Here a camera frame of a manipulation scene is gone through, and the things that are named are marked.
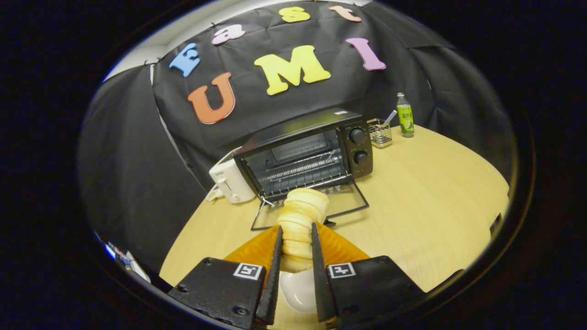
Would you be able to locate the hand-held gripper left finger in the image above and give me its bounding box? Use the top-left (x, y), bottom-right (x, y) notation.
top-left (167, 225), bottom-right (283, 330)

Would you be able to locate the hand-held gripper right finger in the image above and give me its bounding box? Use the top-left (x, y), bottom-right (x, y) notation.
top-left (311, 222), bottom-right (427, 330)

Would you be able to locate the ridged yellow bread roll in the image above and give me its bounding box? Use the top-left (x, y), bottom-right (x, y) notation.
top-left (277, 187), bottom-right (331, 274)

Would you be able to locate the black toaster oven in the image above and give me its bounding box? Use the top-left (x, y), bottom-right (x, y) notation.
top-left (233, 107), bottom-right (374, 231)

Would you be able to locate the white slot toaster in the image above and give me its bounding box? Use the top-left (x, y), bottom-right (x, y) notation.
top-left (209, 147), bottom-right (257, 204)

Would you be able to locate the white plate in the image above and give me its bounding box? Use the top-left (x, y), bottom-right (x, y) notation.
top-left (279, 269), bottom-right (318, 314)

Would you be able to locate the green label drink bottle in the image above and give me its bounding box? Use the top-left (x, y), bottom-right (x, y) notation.
top-left (396, 92), bottom-right (415, 138)

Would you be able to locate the wire mesh basket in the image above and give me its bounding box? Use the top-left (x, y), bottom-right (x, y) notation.
top-left (367, 118), bottom-right (393, 149)

